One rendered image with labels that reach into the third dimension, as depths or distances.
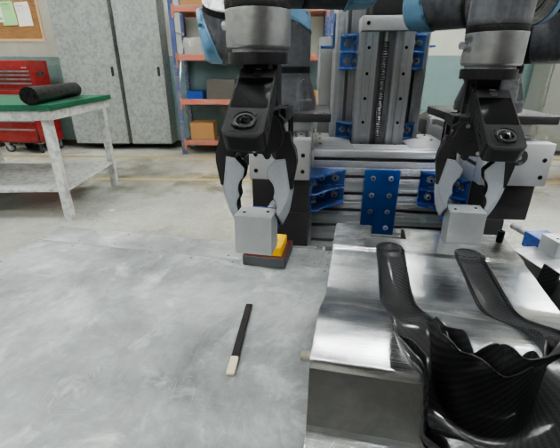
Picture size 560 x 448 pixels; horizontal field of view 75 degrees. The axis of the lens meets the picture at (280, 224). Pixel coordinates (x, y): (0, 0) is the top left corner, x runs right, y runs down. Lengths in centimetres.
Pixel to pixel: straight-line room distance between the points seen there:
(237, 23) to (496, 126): 33
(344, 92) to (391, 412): 95
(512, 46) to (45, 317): 73
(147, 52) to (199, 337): 543
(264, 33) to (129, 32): 548
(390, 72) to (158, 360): 88
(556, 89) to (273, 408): 606
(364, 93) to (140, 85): 501
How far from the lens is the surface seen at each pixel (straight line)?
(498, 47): 57
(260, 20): 44
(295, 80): 93
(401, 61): 105
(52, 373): 54
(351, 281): 48
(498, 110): 56
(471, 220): 61
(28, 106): 323
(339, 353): 30
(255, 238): 48
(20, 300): 71
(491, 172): 61
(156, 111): 582
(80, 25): 618
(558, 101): 634
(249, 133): 38
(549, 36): 99
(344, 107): 114
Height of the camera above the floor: 113
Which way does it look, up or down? 23 degrees down
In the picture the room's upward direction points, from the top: straight up
